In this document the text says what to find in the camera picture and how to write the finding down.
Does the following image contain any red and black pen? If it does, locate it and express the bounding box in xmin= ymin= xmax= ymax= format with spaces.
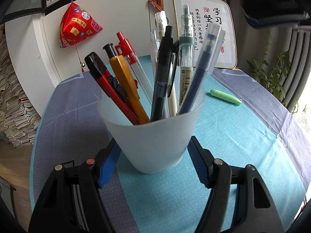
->
xmin=84 ymin=52 xmax=140 ymax=125

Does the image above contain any blue pen clear cap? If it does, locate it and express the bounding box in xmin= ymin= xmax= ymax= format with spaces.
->
xmin=178 ymin=23 xmax=226 ymax=115

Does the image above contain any clear pen red clip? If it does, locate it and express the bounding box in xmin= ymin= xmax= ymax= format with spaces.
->
xmin=115 ymin=32 xmax=153 ymax=104

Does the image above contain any green capped label pen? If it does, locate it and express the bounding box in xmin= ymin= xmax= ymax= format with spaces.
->
xmin=178 ymin=5 xmax=195 ymax=106

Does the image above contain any green potted plant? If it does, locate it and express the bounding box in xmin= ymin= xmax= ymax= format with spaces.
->
xmin=247 ymin=32 xmax=301 ymax=114

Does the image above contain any red pyramid hanging ornament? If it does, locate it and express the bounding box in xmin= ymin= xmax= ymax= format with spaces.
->
xmin=59 ymin=2 xmax=103 ymax=48

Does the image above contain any green highlighter pen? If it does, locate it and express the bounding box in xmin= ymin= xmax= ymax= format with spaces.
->
xmin=210 ymin=89 xmax=242 ymax=106

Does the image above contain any framed calligraphy board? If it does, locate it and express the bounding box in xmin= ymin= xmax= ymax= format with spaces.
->
xmin=172 ymin=0 xmax=238 ymax=70

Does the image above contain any tall stack of papers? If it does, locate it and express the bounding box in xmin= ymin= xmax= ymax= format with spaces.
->
xmin=0 ymin=35 xmax=41 ymax=147

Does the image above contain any orange pen black top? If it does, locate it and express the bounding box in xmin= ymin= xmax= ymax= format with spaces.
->
xmin=103 ymin=43 xmax=150 ymax=124

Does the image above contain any clear pen with beige grip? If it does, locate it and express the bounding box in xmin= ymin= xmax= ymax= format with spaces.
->
xmin=149 ymin=30 xmax=160 ymax=78

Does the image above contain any blue and purple tablecloth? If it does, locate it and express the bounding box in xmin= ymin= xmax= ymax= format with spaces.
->
xmin=30 ymin=69 xmax=310 ymax=232

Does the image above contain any black gel pen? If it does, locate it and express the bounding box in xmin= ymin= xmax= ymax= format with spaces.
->
xmin=150 ymin=25 xmax=176 ymax=122

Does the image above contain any frosted plastic pen cup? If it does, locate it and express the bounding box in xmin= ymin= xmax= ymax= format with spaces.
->
xmin=98 ymin=89 xmax=206 ymax=174

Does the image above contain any white pen clear cap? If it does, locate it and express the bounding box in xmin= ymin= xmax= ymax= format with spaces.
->
xmin=155 ymin=10 xmax=177 ymax=117

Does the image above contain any grey window curtain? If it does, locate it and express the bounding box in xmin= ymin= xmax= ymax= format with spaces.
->
xmin=281 ymin=30 xmax=310 ymax=112

